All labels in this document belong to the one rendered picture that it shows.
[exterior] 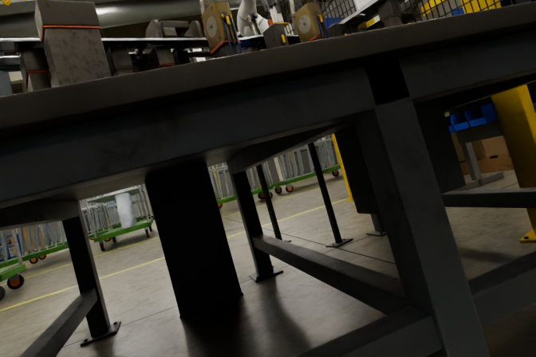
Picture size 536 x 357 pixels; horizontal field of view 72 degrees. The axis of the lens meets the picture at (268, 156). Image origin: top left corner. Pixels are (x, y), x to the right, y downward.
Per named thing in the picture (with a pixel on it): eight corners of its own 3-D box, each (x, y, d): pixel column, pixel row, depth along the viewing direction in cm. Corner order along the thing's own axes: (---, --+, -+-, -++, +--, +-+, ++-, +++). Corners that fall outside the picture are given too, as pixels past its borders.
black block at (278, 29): (303, 107, 116) (277, 18, 117) (284, 116, 124) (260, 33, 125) (315, 105, 119) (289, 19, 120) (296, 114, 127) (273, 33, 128)
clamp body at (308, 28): (341, 98, 120) (312, -2, 122) (317, 109, 130) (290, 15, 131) (355, 96, 124) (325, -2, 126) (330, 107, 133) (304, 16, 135)
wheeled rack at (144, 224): (154, 236, 688) (129, 145, 697) (96, 253, 659) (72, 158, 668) (155, 229, 870) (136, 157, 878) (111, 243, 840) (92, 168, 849)
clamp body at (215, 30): (249, 115, 102) (215, -5, 103) (229, 126, 111) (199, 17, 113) (268, 111, 106) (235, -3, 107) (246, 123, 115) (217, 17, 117)
